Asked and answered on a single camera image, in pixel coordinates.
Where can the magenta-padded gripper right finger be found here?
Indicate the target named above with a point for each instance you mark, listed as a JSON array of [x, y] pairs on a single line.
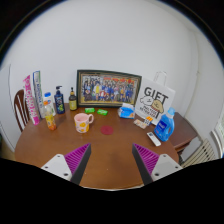
[[146, 158]]

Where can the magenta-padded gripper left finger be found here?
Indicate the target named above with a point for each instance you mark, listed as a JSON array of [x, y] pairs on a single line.
[[77, 158]]

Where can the orange juice plastic bottle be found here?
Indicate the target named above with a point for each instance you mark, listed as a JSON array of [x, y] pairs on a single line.
[[50, 122]]

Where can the white remote control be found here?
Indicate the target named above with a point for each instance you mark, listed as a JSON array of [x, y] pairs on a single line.
[[154, 139]]

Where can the blue detergent bottle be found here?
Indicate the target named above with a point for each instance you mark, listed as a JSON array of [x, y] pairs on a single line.
[[164, 128]]

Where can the pink mug with orange prints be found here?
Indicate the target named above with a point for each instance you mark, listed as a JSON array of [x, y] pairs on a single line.
[[81, 123]]

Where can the small yellow and white card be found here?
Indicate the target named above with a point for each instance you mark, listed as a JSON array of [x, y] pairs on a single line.
[[148, 120]]

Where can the flat round red coaster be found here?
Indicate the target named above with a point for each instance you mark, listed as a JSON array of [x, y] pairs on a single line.
[[107, 130]]

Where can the dark wooden side table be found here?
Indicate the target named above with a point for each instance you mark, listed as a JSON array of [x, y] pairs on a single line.
[[185, 130]]

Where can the small green packet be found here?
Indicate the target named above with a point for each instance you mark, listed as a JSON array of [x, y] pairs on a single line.
[[102, 112], [89, 110]]

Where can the blue tissue pack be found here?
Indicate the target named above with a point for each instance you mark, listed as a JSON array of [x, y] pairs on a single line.
[[126, 111]]

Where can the white radiator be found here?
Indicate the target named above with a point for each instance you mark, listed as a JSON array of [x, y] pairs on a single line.
[[200, 153]]

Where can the dark blue pump bottle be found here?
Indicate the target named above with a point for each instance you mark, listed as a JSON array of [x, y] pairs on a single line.
[[59, 103]]

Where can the white paper gift bag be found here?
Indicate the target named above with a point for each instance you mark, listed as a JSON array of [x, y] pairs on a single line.
[[155, 100]]

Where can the white bottle with blue cap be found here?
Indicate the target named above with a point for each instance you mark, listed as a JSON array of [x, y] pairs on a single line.
[[48, 97]]

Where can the pink shuttlecock tube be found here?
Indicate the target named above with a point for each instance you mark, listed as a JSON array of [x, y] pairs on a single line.
[[31, 101]]

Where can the white and blue shuttlecock tube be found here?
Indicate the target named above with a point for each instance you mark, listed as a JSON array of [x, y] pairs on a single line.
[[38, 93]]

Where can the brown wooden chair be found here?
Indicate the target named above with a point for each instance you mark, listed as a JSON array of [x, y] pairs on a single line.
[[20, 108]]

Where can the framed group photo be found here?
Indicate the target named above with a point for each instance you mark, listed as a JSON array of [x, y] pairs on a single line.
[[108, 88]]

